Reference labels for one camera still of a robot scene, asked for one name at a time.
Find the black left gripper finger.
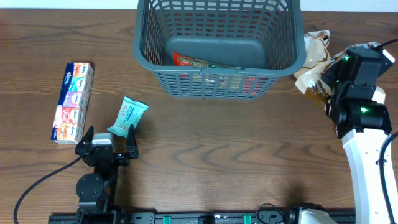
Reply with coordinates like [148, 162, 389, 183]
[79, 126, 94, 148]
[125, 124, 137, 155]

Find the white brown snack bag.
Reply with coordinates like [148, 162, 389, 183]
[294, 55, 334, 110]

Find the red spaghetti package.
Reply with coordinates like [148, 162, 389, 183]
[172, 51, 268, 94]

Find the beige snack bag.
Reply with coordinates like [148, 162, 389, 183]
[326, 44, 395, 139]

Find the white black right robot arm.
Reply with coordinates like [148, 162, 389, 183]
[295, 42, 397, 223]

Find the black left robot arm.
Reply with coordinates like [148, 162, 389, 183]
[75, 125, 139, 224]

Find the teal wet wipes pack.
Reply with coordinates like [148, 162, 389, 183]
[107, 96, 149, 138]

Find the Kleenex tissue multipack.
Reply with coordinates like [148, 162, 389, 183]
[51, 62, 94, 144]

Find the white snack bag top right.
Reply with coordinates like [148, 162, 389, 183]
[303, 30, 330, 69]

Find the grey plastic basket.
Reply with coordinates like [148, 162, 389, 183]
[132, 0, 306, 99]

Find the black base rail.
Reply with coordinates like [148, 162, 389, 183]
[48, 211, 357, 224]

